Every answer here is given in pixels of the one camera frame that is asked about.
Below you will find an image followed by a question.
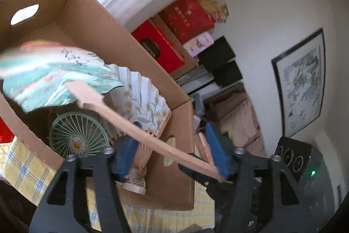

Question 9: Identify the mint handheld electric fan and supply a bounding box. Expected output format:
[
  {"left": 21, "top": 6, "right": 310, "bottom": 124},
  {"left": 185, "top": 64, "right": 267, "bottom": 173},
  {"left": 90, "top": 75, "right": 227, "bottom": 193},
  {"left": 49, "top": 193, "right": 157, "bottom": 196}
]
[{"left": 48, "top": 112, "right": 110, "bottom": 158}]

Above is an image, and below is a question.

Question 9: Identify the white floral folding fan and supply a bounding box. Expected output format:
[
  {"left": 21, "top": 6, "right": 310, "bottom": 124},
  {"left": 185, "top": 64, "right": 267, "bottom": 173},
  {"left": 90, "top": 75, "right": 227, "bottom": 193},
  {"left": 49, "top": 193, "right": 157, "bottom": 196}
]
[{"left": 104, "top": 64, "right": 171, "bottom": 195}]

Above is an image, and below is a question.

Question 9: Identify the colourful paddle fan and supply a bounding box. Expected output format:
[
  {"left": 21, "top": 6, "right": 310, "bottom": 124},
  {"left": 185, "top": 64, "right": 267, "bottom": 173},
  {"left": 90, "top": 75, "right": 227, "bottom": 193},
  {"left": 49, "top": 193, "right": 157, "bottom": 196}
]
[{"left": 1, "top": 41, "right": 221, "bottom": 179}]

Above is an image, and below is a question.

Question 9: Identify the brown wooden folding fan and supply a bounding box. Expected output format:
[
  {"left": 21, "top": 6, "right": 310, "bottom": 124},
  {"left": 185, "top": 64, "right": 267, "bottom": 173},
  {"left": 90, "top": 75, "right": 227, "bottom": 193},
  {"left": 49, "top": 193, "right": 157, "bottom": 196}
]
[{"left": 194, "top": 133, "right": 215, "bottom": 165}]

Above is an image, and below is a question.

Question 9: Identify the right black speaker on stand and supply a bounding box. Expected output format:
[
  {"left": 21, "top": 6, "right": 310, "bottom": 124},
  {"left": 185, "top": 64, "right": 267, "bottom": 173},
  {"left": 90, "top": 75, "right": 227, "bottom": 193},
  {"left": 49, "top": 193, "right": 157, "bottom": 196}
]
[{"left": 188, "top": 60, "right": 243, "bottom": 95}]

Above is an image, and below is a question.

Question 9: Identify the yellow plaid tablecloth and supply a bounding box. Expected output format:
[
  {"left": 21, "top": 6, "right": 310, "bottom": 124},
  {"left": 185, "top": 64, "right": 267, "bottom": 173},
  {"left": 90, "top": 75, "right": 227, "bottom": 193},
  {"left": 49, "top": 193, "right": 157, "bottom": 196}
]
[{"left": 1, "top": 139, "right": 215, "bottom": 232}]

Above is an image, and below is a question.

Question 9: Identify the large brown cardboard box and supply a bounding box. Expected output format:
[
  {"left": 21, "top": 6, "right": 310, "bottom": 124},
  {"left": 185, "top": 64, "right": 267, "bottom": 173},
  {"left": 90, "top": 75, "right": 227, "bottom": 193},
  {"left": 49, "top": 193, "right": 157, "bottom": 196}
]
[{"left": 150, "top": 15, "right": 198, "bottom": 80}]

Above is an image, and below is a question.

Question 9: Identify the red chocolate gift box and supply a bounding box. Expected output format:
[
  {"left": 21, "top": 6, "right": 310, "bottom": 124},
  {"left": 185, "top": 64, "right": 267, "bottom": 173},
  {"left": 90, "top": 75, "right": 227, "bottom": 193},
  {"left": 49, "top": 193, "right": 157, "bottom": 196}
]
[{"left": 131, "top": 20, "right": 171, "bottom": 69}]

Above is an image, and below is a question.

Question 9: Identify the framed ink painting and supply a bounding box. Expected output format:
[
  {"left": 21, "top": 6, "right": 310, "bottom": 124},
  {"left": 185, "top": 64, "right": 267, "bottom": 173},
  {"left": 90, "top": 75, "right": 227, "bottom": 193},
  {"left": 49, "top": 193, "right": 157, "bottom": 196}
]
[{"left": 272, "top": 28, "right": 326, "bottom": 137}]

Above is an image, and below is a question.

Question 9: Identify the pink tissue pack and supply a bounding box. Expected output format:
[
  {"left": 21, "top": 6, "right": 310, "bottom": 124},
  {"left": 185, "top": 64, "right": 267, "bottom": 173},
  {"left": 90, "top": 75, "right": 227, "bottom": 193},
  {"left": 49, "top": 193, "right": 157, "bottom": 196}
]
[{"left": 183, "top": 32, "right": 214, "bottom": 57}]

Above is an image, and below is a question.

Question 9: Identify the open cardboard box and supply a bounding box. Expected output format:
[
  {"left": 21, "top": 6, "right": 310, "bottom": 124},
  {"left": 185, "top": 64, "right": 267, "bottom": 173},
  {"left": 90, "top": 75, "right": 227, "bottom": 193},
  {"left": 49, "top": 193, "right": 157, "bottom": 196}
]
[{"left": 1, "top": 0, "right": 195, "bottom": 211}]

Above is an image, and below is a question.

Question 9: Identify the gold paper bag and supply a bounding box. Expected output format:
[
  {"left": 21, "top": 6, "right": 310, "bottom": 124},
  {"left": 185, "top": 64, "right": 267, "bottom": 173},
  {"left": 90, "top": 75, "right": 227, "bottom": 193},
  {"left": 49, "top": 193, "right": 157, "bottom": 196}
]
[{"left": 198, "top": 0, "right": 229, "bottom": 23}]

